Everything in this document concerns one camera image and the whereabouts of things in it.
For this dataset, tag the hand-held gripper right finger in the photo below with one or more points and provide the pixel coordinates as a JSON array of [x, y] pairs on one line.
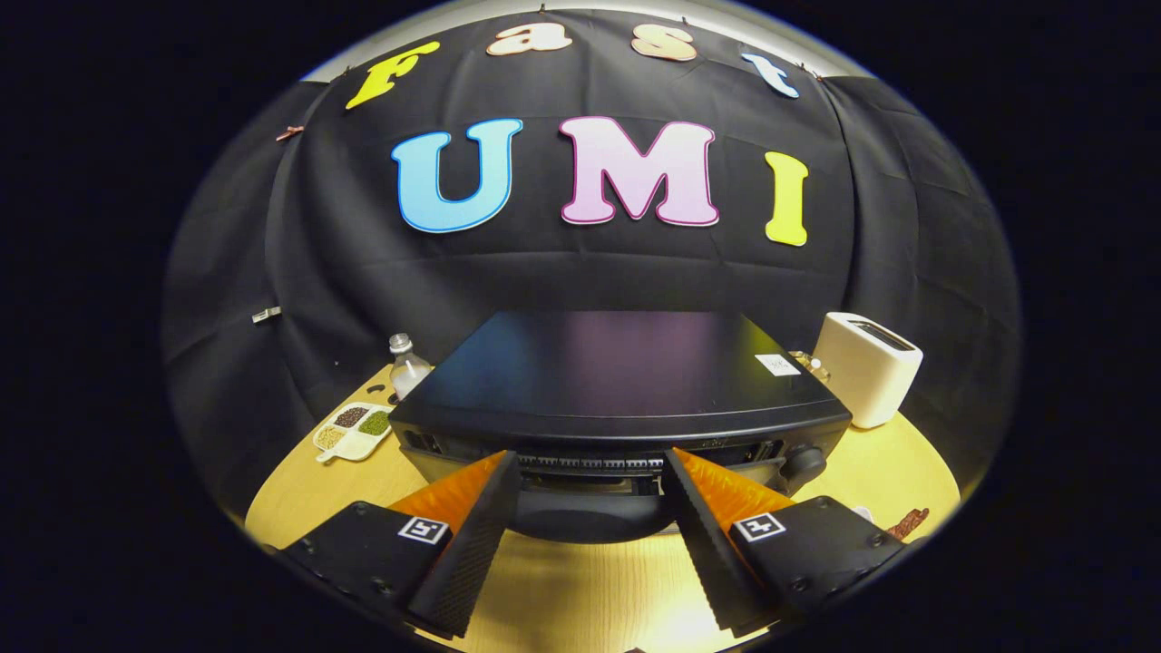
[[717, 553]]

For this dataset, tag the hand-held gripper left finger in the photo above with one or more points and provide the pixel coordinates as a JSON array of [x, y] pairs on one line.
[[467, 562]]

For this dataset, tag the red meat piece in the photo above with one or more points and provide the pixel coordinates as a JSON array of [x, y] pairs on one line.
[[907, 524]]

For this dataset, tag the black toaster oven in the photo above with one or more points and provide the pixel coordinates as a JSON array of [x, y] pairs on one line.
[[617, 372]]

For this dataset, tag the white pop-up toaster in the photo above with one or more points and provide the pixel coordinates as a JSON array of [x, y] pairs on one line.
[[862, 376]]

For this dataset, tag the white divided tray of beans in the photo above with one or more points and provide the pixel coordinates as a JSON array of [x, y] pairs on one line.
[[349, 433]]

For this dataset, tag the clear plastic water bottle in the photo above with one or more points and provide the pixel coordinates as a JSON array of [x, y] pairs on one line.
[[408, 372]]

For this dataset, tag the black backdrop cloth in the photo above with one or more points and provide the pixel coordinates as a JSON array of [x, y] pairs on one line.
[[562, 272]]

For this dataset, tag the silver cloth clip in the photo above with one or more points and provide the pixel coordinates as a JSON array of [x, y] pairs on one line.
[[267, 315]]

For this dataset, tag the copper cloth clip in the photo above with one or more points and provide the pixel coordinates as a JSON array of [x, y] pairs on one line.
[[290, 132]]

